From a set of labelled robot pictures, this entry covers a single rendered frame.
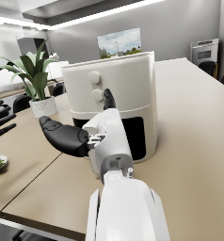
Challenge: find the pale air fryer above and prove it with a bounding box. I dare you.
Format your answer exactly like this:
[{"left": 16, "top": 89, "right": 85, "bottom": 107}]
[{"left": 60, "top": 51, "right": 159, "bottom": 164}]

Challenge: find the potted green plant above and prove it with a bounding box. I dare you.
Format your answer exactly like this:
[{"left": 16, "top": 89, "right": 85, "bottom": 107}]
[{"left": 0, "top": 40, "right": 60, "bottom": 119}]

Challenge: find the landscape picture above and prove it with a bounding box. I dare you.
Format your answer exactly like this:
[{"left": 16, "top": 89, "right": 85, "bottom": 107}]
[{"left": 96, "top": 26, "right": 142, "bottom": 59}]

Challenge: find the built-in wall oven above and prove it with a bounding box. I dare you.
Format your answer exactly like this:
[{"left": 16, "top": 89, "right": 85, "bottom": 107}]
[{"left": 189, "top": 38, "right": 219, "bottom": 67}]

